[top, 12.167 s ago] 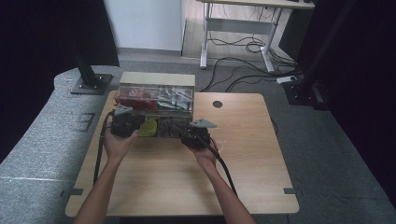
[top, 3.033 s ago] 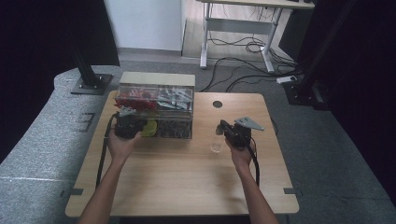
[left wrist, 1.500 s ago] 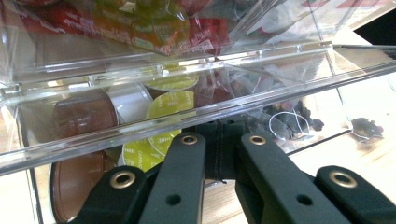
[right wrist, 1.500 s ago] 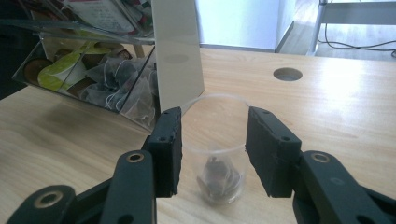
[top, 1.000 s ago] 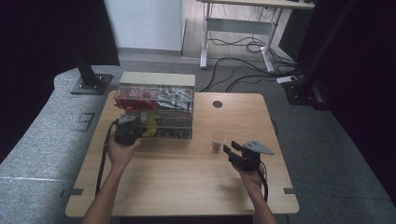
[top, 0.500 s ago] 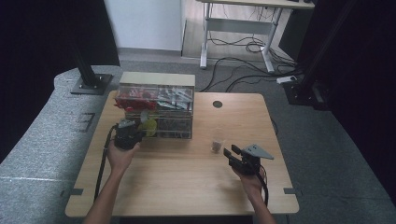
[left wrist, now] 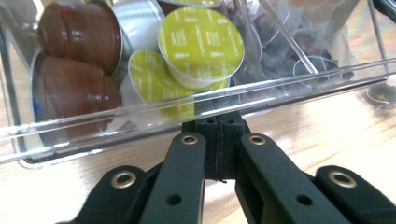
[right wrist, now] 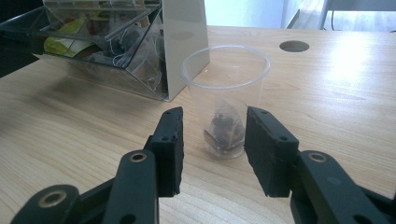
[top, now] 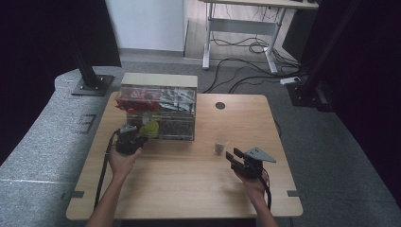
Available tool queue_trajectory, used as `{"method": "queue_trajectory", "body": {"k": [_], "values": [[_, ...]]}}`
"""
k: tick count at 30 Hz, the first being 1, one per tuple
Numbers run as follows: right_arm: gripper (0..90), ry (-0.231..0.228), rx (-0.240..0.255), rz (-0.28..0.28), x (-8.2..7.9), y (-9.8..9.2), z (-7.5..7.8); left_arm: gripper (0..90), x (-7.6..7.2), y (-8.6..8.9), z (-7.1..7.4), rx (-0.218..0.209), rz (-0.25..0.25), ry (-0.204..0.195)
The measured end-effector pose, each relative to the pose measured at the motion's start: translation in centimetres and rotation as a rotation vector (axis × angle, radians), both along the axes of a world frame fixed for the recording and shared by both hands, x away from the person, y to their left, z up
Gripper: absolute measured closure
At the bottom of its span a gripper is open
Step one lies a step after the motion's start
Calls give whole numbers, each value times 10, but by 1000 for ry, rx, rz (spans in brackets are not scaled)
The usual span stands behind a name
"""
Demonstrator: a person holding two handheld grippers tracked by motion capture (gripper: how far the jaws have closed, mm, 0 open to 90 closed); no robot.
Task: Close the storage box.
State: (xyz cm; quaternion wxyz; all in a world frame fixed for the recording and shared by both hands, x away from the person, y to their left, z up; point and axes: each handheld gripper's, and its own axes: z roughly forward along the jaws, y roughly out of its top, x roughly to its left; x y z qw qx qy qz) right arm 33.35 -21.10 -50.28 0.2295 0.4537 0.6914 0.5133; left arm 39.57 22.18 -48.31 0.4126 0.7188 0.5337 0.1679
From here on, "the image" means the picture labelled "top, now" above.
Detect coiled black floor cables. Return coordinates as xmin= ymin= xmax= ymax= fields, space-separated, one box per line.
xmin=210 ymin=31 xmax=301 ymax=69

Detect pile of silver packets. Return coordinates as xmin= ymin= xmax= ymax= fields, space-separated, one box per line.
xmin=158 ymin=88 xmax=197 ymax=112

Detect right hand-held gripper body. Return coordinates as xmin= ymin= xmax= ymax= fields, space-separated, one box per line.
xmin=231 ymin=147 xmax=277 ymax=180

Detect black curtain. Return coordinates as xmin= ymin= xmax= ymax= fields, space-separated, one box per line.
xmin=301 ymin=0 xmax=401 ymax=211

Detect person's left hand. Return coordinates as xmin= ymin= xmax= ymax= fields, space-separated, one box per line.
xmin=108 ymin=146 xmax=143 ymax=182

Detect yellow dried lemon slices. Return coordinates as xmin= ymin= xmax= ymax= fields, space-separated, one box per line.
xmin=139 ymin=120 xmax=161 ymax=139

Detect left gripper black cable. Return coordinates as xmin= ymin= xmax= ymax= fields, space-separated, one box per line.
xmin=94 ymin=129 xmax=122 ymax=210

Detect clear acrylic organizer box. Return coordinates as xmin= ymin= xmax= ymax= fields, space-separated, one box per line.
xmin=115 ymin=72 xmax=200 ymax=142

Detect person's right hand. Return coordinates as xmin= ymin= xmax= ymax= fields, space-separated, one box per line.
xmin=235 ymin=170 xmax=270 ymax=202

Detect white standing desk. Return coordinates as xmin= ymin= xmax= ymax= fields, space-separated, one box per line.
xmin=198 ymin=0 xmax=320 ymax=76

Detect long black floor cables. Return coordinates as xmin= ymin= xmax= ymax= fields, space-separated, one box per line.
xmin=201 ymin=57 xmax=308 ymax=95

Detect black stand base plate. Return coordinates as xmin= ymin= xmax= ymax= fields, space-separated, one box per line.
xmin=71 ymin=74 xmax=115 ymax=97

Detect pile of red packets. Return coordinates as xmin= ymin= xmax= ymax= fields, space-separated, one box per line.
xmin=115 ymin=89 xmax=160 ymax=114

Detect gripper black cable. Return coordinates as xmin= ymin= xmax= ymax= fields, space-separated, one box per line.
xmin=259 ymin=167 xmax=273 ymax=211
xmin=94 ymin=129 xmax=122 ymax=210

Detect black stand base block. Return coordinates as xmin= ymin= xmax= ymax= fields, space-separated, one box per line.
xmin=286 ymin=79 xmax=335 ymax=113

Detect white power strip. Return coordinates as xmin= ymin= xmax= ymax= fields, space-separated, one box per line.
xmin=279 ymin=76 xmax=302 ymax=86

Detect black metal stand post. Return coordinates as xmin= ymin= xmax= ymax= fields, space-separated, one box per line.
xmin=302 ymin=0 xmax=362 ymax=93
xmin=67 ymin=18 xmax=100 ymax=91

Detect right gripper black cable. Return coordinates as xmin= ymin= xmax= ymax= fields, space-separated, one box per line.
xmin=259 ymin=167 xmax=273 ymax=211

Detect black computer tower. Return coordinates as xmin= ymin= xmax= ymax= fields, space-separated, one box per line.
xmin=281 ymin=9 xmax=314 ymax=62

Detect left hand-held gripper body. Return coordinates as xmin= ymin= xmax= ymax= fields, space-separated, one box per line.
xmin=115 ymin=124 xmax=145 ymax=156

